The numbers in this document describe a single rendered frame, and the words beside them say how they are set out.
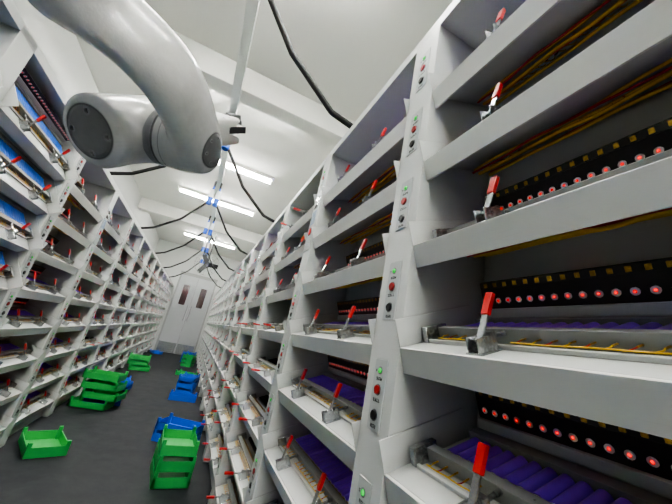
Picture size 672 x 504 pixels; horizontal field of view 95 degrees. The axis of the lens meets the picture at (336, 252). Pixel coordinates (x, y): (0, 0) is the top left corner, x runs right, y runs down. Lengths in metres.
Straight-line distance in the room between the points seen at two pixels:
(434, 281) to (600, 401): 0.35
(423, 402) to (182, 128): 0.57
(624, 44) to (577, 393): 0.40
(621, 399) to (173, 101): 0.52
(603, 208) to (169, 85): 0.48
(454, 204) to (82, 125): 0.65
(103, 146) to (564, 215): 0.55
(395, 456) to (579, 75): 0.62
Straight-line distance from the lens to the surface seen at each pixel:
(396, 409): 0.60
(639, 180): 0.43
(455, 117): 0.87
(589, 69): 0.56
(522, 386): 0.44
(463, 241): 0.54
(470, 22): 1.03
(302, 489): 1.02
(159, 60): 0.41
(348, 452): 0.73
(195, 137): 0.43
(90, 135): 0.47
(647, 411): 0.38
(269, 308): 1.93
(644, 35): 0.54
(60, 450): 2.74
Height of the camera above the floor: 0.90
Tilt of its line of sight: 17 degrees up
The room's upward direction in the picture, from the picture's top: 12 degrees clockwise
